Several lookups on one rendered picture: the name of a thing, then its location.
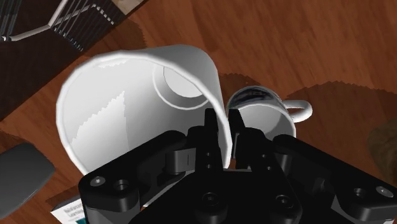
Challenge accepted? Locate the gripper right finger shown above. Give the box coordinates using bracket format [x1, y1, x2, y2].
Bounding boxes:
[228, 108, 397, 223]

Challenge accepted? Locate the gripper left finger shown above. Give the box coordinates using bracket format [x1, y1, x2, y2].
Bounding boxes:
[77, 108, 225, 224]

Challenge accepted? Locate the large white cup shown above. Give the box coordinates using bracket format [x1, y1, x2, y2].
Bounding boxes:
[55, 44, 233, 176]

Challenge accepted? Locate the white book with teal print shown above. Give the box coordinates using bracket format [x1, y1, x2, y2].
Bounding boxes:
[50, 193, 86, 224]

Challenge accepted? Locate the brown rounded object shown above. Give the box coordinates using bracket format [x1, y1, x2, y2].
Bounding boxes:
[367, 119, 397, 187]

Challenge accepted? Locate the flat grey rounded object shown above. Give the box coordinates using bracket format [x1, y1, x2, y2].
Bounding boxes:
[0, 143, 56, 220]

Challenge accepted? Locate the small white mug with handle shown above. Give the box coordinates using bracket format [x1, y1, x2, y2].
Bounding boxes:
[225, 85, 314, 141]

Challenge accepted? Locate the dark slatted chair, pale frame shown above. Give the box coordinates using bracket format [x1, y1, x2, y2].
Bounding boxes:
[0, 0, 125, 52]

